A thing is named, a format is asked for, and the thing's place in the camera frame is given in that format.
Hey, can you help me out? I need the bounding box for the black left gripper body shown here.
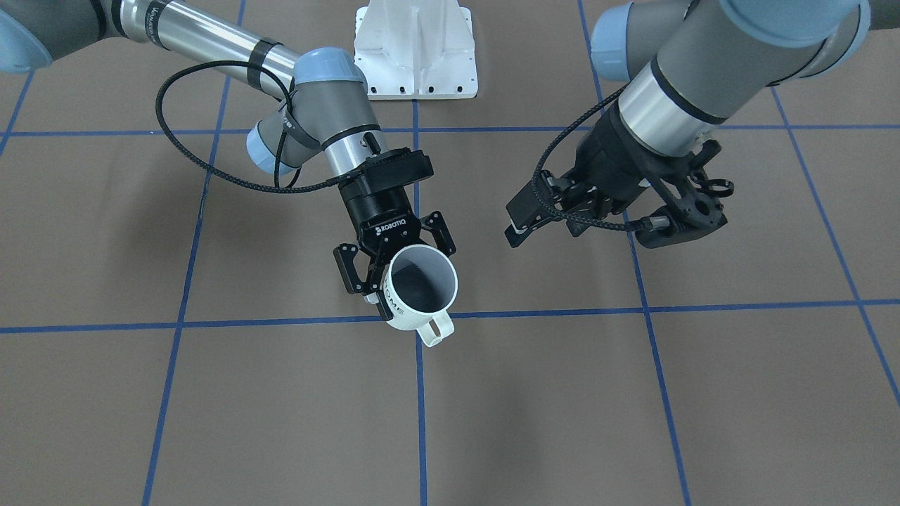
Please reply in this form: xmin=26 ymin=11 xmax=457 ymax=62
xmin=563 ymin=105 xmax=655 ymax=236

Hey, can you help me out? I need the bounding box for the white HOME mug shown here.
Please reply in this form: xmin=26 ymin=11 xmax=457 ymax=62
xmin=380 ymin=245 xmax=458 ymax=348

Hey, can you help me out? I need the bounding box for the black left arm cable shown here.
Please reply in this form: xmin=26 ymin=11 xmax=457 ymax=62
xmin=532 ymin=84 xmax=669 ymax=233

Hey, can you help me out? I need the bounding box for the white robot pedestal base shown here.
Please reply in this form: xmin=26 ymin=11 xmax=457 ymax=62
xmin=354 ymin=1 xmax=479 ymax=100

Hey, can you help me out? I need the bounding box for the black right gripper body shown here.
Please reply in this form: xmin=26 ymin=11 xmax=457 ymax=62
xmin=338 ymin=148 xmax=434 ymax=257

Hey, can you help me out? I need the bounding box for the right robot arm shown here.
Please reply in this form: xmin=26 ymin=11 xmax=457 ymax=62
xmin=2 ymin=1 xmax=456 ymax=297

